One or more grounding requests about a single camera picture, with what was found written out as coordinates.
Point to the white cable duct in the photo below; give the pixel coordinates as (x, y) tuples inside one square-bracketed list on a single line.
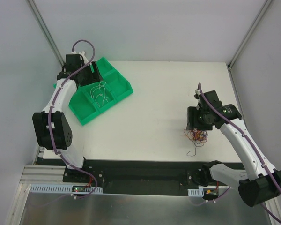
[(64, 189), (196, 192)]

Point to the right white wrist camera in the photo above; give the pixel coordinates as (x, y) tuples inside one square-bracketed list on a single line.
[(197, 94)]

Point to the left white cable duct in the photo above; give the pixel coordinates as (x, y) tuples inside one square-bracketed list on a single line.
[(64, 189)]

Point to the green compartment tray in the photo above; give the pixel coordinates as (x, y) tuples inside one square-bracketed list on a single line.
[(92, 100)]

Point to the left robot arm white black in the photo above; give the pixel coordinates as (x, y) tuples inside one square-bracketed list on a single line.
[(51, 127)]

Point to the left aluminium frame post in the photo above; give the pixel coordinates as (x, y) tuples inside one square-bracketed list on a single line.
[(45, 31)]

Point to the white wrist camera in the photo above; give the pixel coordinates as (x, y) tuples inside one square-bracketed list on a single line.
[(197, 94), (82, 54)]

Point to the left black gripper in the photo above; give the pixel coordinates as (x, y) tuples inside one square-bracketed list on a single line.
[(93, 73)]

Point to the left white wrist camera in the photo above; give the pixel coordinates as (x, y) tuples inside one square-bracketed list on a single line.
[(82, 54)]

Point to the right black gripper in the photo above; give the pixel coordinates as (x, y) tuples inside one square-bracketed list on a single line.
[(194, 120)]

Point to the right aluminium frame post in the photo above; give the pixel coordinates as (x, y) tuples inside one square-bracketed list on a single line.
[(252, 28)]

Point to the aluminium frame post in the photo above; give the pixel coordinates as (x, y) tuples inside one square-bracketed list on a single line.
[(45, 31), (252, 28)]

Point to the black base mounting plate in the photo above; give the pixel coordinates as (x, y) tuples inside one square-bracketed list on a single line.
[(137, 177)]

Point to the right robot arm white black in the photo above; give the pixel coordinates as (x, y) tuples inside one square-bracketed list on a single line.
[(260, 181)]

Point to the right white cable duct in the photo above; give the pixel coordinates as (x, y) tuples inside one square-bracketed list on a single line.
[(196, 192)]

